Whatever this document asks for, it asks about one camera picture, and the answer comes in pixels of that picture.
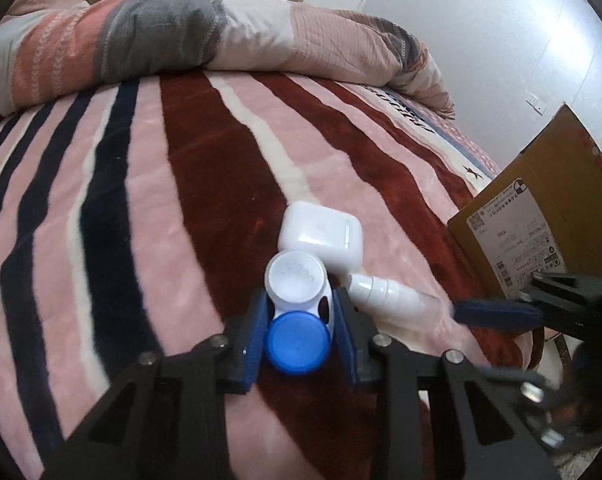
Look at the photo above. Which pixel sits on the pink grey striped duvet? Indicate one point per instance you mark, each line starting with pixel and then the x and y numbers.
pixel 51 48

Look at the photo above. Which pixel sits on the white earbuds case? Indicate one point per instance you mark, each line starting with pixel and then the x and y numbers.
pixel 333 236

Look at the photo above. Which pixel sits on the white blue contact lens case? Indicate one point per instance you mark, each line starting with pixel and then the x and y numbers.
pixel 299 337

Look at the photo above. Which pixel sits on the small white spray bottle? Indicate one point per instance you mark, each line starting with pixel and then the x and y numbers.
pixel 394 303

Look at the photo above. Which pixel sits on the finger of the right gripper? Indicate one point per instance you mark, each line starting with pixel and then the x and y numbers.
pixel 524 381
pixel 498 314

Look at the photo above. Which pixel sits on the striped fleece blanket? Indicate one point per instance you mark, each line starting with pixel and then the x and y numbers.
pixel 140 217

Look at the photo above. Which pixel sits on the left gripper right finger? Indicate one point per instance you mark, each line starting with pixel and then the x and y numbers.
pixel 476 431

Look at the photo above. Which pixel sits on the white wall socket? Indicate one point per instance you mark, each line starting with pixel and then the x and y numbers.
pixel 538 104

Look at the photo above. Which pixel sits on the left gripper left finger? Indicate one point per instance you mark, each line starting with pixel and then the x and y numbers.
pixel 164 416

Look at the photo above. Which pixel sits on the brown cardboard box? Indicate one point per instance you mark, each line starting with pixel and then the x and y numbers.
pixel 542 213

